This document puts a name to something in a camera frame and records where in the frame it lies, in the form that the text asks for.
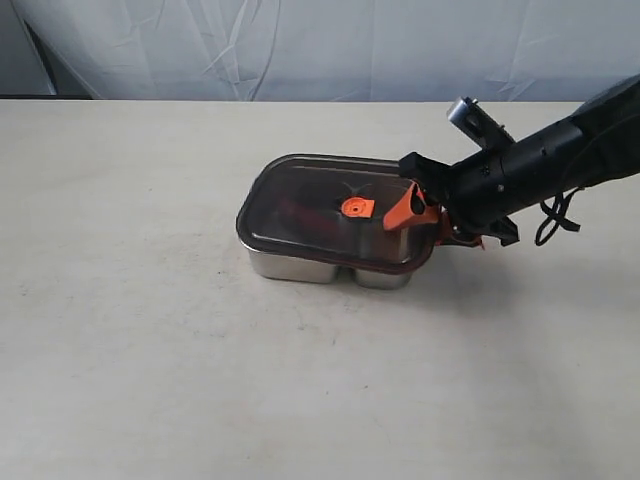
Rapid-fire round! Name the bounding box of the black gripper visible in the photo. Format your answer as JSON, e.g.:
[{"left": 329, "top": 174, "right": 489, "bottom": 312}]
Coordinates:
[{"left": 383, "top": 151, "right": 519, "bottom": 249}]

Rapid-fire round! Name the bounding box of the dark transparent box lid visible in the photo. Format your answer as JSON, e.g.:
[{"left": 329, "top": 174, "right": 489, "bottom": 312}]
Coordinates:
[{"left": 236, "top": 154, "right": 436, "bottom": 275}]

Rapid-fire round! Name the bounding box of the red sausage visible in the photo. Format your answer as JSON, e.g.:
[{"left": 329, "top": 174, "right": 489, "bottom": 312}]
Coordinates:
[{"left": 277, "top": 197, "right": 340, "bottom": 243}]

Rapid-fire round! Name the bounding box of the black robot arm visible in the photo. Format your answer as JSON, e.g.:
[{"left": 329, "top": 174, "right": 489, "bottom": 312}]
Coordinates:
[{"left": 383, "top": 76, "right": 639, "bottom": 247}]

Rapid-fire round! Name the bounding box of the stainless steel lunch box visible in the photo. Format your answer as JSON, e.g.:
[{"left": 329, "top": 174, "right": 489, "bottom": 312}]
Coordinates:
[{"left": 238, "top": 230, "right": 435, "bottom": 290}]

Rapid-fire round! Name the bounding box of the white backdrop cloth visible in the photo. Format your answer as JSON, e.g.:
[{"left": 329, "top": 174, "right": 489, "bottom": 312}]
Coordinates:
[{"left": 1, "top": 1, "right": 639, "bottom": 102}]

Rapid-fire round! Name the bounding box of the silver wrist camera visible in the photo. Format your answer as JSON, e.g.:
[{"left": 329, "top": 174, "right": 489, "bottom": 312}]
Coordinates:
[{"left": 447, "top": 97, "right": 515, "bottom": 151}]

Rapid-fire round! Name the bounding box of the black cable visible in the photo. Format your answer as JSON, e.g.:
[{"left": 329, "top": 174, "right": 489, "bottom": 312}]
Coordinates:
[{"left": 533, "top": 187, "right": 584, "bottom": 248}]

